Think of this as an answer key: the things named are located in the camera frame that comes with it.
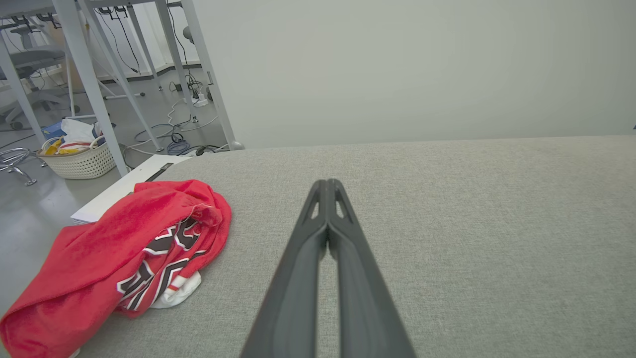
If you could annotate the white woven laundry basket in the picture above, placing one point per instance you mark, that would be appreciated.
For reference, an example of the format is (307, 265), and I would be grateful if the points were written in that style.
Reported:
(82, 164)

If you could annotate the white power strip, black plugs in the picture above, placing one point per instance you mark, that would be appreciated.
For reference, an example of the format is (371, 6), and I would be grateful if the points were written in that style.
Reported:
(201, 150)

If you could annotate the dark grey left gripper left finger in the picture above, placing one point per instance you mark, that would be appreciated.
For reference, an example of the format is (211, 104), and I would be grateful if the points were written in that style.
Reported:
(293, 293)

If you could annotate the red and white sports jersey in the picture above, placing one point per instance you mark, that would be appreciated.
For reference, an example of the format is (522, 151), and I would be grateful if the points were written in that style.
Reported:
(89, 258)

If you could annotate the white cloth bundle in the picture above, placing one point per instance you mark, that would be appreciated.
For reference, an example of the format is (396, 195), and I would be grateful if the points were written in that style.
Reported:
(77, 130)

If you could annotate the white table leg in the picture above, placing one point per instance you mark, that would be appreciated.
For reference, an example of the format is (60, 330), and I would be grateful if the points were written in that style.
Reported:
(20, 89)
(87, 74)
(119, 74)
(174, 54)

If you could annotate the chrome stool base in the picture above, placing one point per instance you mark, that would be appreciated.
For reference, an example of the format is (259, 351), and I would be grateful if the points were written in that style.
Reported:
(12, 156)

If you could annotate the small white power strip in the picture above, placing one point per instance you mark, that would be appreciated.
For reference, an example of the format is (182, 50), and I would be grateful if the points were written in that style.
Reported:
(199, 102)

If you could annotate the grey partition post with foot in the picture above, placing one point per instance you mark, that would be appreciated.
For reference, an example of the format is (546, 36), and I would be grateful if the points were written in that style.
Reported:
(211, 74)

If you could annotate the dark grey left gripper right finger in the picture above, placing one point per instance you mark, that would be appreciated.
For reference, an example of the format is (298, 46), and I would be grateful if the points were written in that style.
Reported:
(367, 298)

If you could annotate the grey office chair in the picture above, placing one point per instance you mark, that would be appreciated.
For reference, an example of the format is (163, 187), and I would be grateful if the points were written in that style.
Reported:
(30, 57)

